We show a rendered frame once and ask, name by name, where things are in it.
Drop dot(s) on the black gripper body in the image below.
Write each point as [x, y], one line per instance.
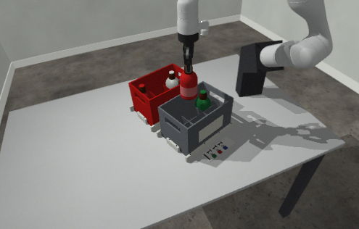
[187, 39]

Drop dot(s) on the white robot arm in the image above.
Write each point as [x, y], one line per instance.
[307, 54]

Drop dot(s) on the grey paper strip with colored squares and marks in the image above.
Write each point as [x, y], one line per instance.
[217, 149]

